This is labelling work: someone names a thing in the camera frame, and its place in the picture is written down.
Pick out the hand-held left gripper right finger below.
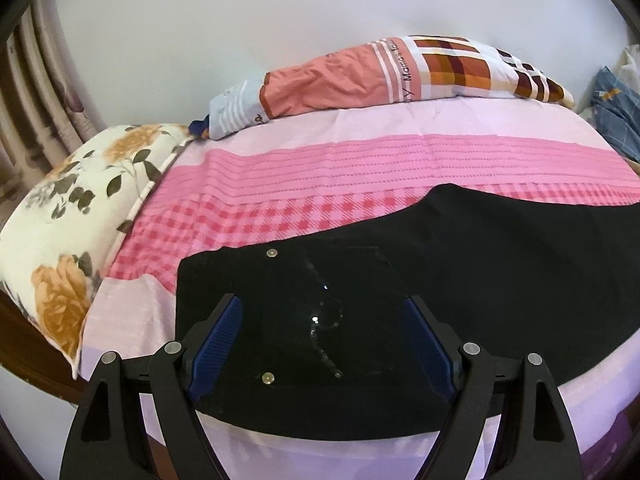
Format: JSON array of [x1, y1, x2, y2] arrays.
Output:
[[402, 295, 584, 480]]

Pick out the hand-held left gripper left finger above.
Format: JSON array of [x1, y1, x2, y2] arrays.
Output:
[[60, 293, 245, 480]]

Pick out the black pants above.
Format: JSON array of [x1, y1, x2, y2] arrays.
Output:
[[175, 183, 640, 440]]

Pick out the floral pillow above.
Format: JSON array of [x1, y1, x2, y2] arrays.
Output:
[[0, 123, 195, 380]]

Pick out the pink checked bed sheet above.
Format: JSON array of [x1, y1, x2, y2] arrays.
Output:
[[75, 94, 640, 480]]

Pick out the rolled patchwork quilt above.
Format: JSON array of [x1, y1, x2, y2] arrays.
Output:
[[202, 35, 577, 141]]

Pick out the blue plaid cloth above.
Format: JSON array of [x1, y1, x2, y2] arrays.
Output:
[[590, 66, 640, 162]]

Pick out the floral curtain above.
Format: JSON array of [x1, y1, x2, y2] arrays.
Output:
[[0, 0, 108, 216]]

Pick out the white cloth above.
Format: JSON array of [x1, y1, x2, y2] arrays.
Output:
[[612, 44, 640, 92]]

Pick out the wooden bed frame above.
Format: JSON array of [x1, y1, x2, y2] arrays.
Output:
[[0, 287, 92, 406]]

